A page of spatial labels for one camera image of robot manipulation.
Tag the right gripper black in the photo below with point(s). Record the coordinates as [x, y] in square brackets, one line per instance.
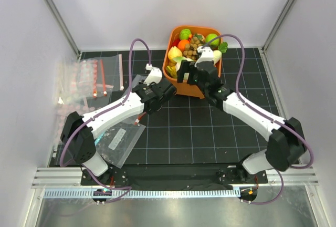
[186, 68]

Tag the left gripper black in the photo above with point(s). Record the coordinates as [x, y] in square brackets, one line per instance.
[151, 85]

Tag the white cauliflower toy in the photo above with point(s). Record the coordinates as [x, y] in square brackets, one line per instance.
[178, 60]

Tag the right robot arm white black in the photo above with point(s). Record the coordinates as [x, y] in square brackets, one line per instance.
[285, 138]

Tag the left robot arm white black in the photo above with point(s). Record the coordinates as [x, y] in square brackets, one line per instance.
[80, 131]

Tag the red zipper clear bag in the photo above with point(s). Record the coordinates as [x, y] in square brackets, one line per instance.
[99, 81]

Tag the blue zipper clear bag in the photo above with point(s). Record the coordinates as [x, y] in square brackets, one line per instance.
[117, 142]

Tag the yellow banana bunch toy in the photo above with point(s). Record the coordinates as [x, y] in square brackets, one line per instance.
[171, 70]

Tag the brown longan bunch toy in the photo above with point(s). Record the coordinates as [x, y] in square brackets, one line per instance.
[190, 49]

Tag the yellow lemon toy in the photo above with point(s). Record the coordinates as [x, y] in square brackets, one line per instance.
[174, 52]

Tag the orange fruit toy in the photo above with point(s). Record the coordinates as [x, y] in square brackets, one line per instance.
[182, 43]

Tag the white radish toy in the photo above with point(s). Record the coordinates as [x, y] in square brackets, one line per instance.
[217, 56]

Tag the green apple toy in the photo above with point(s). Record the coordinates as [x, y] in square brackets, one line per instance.
[212, 41]

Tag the black grid mat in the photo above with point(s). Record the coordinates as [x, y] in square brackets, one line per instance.
[189, 130]

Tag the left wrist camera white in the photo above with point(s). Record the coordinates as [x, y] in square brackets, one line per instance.
[154, 76]

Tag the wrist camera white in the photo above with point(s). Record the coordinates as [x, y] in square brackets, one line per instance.
[205, 54]
[154, 76]

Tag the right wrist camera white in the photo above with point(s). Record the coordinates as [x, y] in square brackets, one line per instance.
[205, 54]

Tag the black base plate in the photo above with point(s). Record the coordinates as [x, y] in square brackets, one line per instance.
[178, 176]

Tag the grey slotted cable duct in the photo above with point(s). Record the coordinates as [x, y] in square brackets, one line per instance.
[96, 193]

